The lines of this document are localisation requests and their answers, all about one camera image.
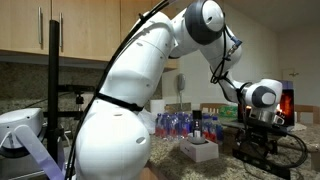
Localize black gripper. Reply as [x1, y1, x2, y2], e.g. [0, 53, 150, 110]
[235, 118, 287, 157]

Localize clear seal tape roll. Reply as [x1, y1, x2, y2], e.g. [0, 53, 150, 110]
[188, 133, 206, 144]

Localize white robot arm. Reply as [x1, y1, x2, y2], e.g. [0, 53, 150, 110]
[75, 0, 282, 180]

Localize green tissue box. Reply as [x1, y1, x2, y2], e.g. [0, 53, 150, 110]
[219, 105, 238, 118]

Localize Fiji water bottle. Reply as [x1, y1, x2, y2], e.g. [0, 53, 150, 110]
[212, 116, 223, 145]
[166, 114, 179, 140]
[181, 114, 191, 137]
[202, 114, 211, 139]
[155, 113, 166, 138]

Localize open laptop showing fire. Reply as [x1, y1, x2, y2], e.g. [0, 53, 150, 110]
[237, 89, 296, 131]

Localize wooden chair back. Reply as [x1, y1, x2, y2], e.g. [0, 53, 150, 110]
[294, 104, 320, 124]

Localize wooden upper cabinets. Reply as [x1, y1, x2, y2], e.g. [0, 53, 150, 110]
[0, 0, 194, 69]

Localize black vertical pole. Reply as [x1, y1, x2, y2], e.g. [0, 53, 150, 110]
[48, 20, 59, 161]

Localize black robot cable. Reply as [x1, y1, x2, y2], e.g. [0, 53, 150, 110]
[64, 0, 309, 180]

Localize grey wall telephone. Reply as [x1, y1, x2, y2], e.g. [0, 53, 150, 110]
[177, 73, 185, 91]

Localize white device with strap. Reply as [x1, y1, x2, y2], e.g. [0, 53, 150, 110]
[0, 107, 46, 159]

